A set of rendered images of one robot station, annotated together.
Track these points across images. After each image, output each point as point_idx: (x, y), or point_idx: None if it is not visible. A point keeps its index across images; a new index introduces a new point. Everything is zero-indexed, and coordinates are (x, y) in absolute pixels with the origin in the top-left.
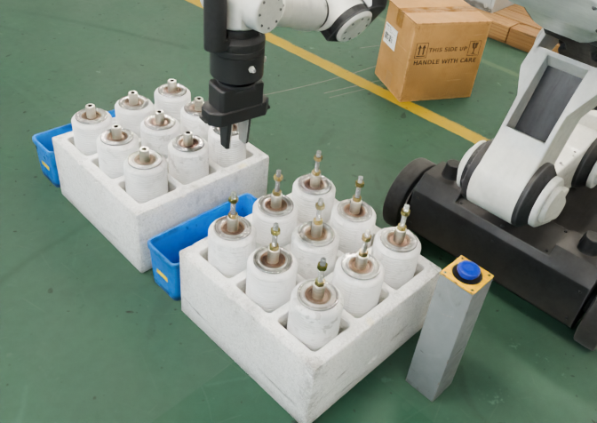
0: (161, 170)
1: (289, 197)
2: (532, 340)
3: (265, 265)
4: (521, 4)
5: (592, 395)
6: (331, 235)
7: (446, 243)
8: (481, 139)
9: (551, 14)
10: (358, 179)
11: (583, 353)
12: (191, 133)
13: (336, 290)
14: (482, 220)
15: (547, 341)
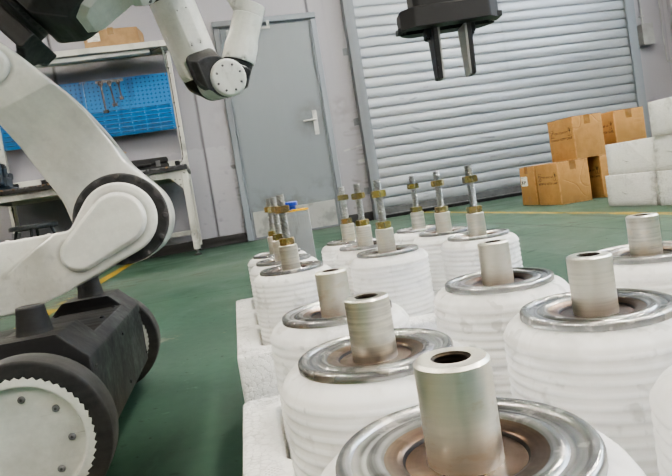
0: None
1: (357, 254)
2: (171, 389)
3: (458, 228)
4: None
5: (194, 365)
6: (349, 245)
7: (119, 397)
8: None
9: None
10: (276, 201)
11: (148, 381)
12: (483, 241)
13: (397, 230)
14: (107, 322)
15: (159, 388)
